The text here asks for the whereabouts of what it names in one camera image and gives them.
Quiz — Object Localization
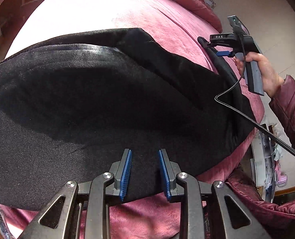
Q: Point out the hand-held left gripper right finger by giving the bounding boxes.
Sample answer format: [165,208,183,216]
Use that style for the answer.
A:
[158,149,272,239]

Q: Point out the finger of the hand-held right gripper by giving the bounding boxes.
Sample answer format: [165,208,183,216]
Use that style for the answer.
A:
[207,47,236,58]
[197,36,235,49]

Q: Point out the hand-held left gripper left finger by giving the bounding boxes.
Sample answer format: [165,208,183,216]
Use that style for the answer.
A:
[18,149,133,239]

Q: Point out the black pants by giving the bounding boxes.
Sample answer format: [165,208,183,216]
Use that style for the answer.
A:
[0,27,256,211]

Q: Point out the person's right forearm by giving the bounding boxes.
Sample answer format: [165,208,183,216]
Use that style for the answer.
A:
[269,75,295,160]

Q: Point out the person's right hand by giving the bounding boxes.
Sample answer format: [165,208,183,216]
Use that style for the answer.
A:
[233,53,285,97]

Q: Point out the red pillow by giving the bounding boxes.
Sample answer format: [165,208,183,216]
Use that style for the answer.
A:
[80,0,222,33]

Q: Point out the pink fleece blanket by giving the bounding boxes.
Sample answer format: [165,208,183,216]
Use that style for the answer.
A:
[0,0,266,239]

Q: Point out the person's maroon jacket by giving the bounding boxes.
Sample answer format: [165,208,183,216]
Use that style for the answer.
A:
[226,168,295,239]

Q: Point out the floral printed bed cloth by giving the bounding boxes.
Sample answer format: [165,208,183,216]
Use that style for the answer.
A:
[0,203,22,239]

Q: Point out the brown wooden wardrobe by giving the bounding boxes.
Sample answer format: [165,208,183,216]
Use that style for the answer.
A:
[0,0,72,64]

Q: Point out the black braided cable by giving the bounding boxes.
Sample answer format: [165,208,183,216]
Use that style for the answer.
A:
[214,33,295,162]

